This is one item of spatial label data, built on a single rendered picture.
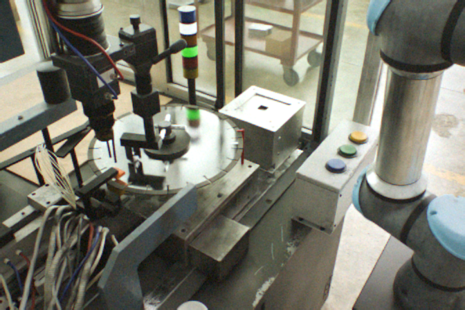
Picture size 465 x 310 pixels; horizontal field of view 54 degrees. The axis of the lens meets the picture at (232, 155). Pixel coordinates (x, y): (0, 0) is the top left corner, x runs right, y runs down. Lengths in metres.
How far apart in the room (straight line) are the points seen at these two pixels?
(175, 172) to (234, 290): 0.28
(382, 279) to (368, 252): 1.08
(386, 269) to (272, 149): 0.41
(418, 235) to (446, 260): 0.06
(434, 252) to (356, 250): 1.23
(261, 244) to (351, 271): 1.01
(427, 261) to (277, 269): 0.31
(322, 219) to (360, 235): 1.11
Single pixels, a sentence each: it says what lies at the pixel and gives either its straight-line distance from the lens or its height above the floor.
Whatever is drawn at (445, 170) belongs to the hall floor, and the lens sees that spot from 2.74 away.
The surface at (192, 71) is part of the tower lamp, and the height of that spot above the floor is 0.99.
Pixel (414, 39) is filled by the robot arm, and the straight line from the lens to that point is 0.70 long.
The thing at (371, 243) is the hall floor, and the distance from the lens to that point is 2.19.
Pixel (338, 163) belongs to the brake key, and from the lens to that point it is 1.08.
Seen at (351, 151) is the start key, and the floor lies 0.91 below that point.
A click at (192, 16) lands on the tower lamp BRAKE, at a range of 1.21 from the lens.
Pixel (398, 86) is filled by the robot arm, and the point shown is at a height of 1.21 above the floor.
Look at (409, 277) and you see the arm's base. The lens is 1.01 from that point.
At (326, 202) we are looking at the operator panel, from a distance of 1.07.
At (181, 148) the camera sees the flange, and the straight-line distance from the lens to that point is 1.02.
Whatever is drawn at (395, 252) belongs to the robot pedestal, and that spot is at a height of 0.75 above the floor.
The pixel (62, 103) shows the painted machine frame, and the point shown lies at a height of 1.04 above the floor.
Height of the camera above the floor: 1.55
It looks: 37 degrees down
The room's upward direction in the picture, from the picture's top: straight up
